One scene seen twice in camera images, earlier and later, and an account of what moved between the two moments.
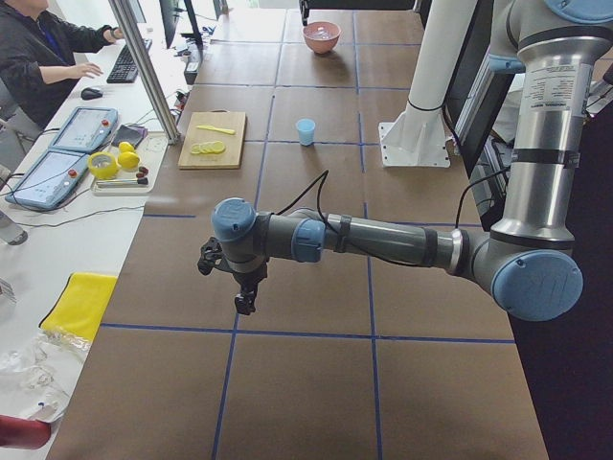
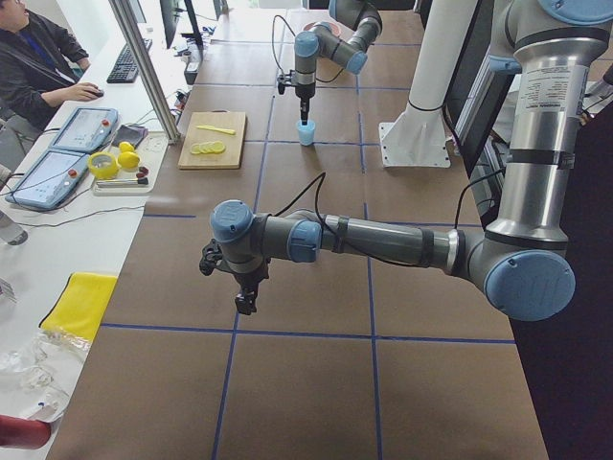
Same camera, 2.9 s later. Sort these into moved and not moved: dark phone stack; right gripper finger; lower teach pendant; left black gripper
Moved: right gripper finger
Not moved: dark phone stack; left black gripper; lower teach pendant
